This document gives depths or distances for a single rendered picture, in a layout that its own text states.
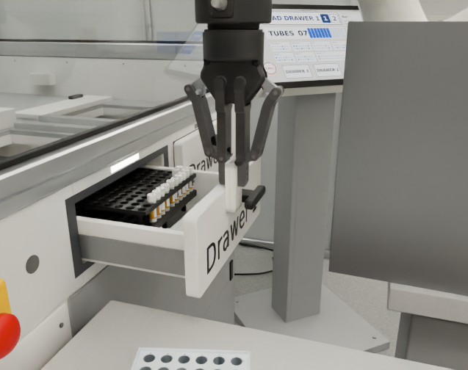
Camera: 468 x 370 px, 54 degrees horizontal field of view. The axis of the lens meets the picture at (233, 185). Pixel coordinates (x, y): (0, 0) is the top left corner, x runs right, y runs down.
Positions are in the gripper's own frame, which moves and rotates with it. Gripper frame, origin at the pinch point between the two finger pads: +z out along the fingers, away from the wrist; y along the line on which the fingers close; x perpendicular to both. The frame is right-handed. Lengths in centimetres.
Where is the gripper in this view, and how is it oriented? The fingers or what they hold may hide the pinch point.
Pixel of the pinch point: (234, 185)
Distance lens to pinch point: 62.1
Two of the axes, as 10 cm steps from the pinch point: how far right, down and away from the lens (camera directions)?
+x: 3.1, -3.2, 9.0
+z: 0.0, 9.4, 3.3
